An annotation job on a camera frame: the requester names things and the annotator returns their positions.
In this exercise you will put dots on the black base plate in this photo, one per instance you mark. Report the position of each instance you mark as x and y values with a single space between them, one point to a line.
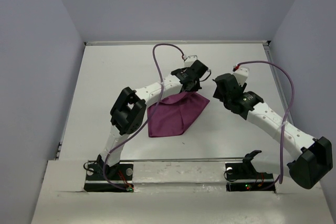
118 179
243 177

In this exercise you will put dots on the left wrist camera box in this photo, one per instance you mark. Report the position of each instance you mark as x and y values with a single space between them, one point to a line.
189 60

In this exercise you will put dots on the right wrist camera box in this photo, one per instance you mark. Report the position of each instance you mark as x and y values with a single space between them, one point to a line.
241 75

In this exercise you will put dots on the purple cloth napkin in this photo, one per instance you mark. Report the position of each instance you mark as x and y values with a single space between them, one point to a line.
175 114

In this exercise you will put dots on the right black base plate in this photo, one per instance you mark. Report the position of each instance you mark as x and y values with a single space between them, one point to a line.
243 177

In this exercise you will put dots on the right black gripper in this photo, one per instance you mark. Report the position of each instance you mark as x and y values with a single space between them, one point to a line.
218 95

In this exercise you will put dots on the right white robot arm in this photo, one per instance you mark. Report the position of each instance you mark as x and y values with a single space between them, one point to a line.
311 158

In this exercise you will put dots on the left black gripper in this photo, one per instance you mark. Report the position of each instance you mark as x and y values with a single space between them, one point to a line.
196 88

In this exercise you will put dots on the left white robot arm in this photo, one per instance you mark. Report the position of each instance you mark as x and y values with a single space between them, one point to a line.
128 111

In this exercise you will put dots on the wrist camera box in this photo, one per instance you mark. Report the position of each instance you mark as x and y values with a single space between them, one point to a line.
241 75
189 60

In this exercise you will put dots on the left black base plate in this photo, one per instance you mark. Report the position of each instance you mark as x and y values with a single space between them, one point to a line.
118 179

